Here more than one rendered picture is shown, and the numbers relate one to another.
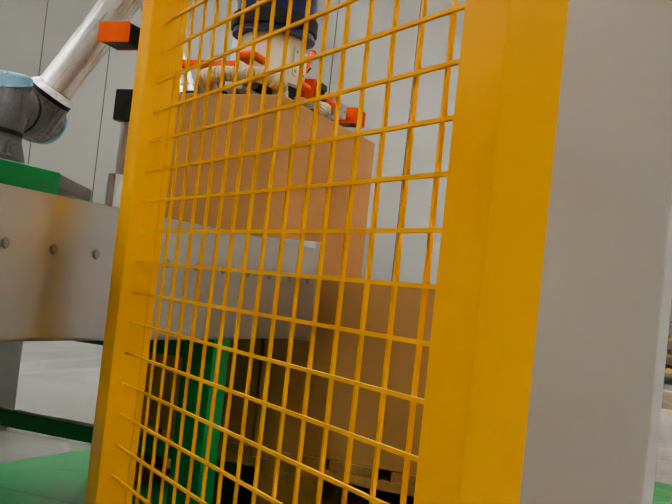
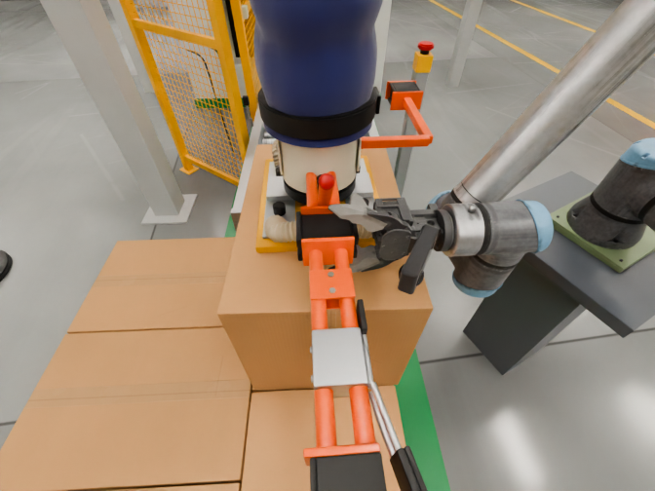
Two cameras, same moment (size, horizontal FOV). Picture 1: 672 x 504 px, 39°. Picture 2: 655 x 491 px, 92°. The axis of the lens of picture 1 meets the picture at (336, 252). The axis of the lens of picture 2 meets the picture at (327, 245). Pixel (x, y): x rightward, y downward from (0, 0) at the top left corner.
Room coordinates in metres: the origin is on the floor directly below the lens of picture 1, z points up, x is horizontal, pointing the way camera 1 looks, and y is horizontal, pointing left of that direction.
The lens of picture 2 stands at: (3.07, -0.02, 1.45)
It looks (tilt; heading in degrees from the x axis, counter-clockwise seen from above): 47 degrees down; 155
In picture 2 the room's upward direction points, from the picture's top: straight up
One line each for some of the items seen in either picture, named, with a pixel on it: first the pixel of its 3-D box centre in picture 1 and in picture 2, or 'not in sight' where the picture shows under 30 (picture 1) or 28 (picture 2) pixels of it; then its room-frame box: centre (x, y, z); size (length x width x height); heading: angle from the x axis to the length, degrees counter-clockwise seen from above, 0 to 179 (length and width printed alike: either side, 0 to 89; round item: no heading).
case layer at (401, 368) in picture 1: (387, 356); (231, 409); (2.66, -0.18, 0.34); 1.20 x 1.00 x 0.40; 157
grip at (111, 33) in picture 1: (122, 36); (403, 94); (2.31, 0.58, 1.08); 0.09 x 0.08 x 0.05; 69
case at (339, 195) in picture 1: (257, 194); (323, 257); (2.52, 0.22, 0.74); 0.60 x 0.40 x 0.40; 156
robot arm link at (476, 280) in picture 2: not in sight; (481, 262); (2.83, 0.43, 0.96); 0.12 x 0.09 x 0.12; 167
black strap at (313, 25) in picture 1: (274, 26); (319, 101); (2.50, 0.23, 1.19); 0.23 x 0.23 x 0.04
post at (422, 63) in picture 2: not in sight; (404, 153); (1.82, 1.04, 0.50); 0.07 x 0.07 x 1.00; 67
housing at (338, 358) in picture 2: (333, 110); (337, 361); (2.93, 0.06, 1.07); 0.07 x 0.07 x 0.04; 69
